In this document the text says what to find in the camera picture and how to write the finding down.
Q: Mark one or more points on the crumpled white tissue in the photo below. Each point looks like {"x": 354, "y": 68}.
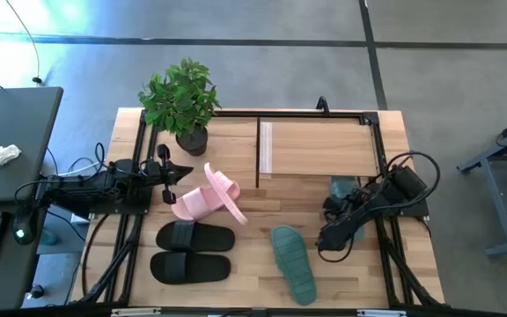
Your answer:
{"x": 2, "y": 156}

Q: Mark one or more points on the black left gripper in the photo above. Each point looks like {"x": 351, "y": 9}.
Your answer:
{"x": 159, "y": 172}

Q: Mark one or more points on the green potted plant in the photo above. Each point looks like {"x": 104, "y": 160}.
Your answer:
{"x": 178, "y": 97}

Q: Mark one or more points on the green rubber slide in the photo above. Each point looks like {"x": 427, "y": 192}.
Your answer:
{"x": 343, "y": 187}
{"x": 293, "y": 264}

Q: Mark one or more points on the black computer mouse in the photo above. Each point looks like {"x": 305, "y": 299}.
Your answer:
{"x": 24, "y": 226}

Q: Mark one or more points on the black rubber slide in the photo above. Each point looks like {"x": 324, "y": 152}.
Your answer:
{"x": 209, "y": 238}
{"x": 205, "y": 268}

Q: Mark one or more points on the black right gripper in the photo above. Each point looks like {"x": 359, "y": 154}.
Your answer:
{"x": 354, "y": 218}

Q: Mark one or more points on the dark grey desk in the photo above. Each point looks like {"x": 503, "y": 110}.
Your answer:
{"x": 16, "y": 123}

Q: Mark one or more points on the wooden shelf black frame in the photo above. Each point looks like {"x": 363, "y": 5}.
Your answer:
{"x": 324, "y": 149}

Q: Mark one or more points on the grey metal side table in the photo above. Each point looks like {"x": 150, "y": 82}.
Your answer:
{"x": 497, "y": 202}

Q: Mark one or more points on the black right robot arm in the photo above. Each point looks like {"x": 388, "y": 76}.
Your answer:
{"x": 401, "y": 185}

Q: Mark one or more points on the silver label strip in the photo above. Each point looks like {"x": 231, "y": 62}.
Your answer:
{"x": 134, "y": 312}
{"x": 381, "y": 313}

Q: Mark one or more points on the black round floor object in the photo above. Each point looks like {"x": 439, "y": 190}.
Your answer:
{"x": 37, "y": 292}

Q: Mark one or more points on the pink rubber slide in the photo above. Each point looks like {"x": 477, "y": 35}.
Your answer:
{"x": 192, "y": 207}
{"x": 222, "y": 185}

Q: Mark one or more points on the white power adapter box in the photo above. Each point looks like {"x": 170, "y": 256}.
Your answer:
{"x": 79, "y": 218}

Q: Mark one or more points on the teal floor object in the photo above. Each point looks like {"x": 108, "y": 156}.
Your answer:
{"x": 50, "y": 238}

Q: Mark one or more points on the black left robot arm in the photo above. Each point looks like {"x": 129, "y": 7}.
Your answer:
{"x": 86, "y": 189}

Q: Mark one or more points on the black clamp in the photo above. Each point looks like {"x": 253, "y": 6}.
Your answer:
{"x": 322, "y": 105}

